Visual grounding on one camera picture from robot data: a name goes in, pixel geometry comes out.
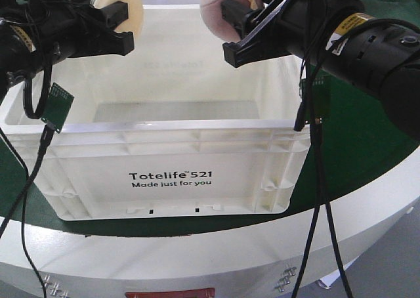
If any pink round plush toy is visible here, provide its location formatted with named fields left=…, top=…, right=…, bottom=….
left=199, top=0, right=263, bottom=42

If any red label plate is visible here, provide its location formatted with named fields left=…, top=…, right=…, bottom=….
left=125, top=287, right=216, bottom=298

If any white plastic tote crate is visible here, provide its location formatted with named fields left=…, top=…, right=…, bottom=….
left=0, top=3, right=311, bottom=222

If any cream yellow plush toy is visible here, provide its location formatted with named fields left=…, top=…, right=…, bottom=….
left=93, top=0, right=144, bottom=38

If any black left cable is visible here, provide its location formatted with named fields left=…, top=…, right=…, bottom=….
left=0, top=120, right=55, bottom=298

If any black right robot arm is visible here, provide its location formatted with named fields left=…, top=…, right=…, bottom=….
left=220, top=0, right=419, bottom=139

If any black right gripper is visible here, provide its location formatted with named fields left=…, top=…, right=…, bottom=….
left=220, top=0, right=363, bottom=68

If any green right circuit board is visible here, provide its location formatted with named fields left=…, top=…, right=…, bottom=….
left=295, top=75, right=331, bottom=131

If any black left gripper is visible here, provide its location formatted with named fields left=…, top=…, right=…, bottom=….
left=32, top=0, right=135, bottom=60

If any green circuit board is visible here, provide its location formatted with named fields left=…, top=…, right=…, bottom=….
left=41, top=83, right=74, bottom=133
left=295, top=75, right=331, bottom=131

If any green left circuit board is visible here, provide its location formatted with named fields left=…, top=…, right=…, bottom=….
left=41, top=83, right=74, bottom=133

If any black cable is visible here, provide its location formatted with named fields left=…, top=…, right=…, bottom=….
left=290, top=58, right=329, bottom=298
left=0, top=120, right=55, bottom=298
left=295, top=0, right=354, bottom=298

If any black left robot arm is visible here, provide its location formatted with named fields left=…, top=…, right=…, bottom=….
left=1, top=0, right=142, bottom=96

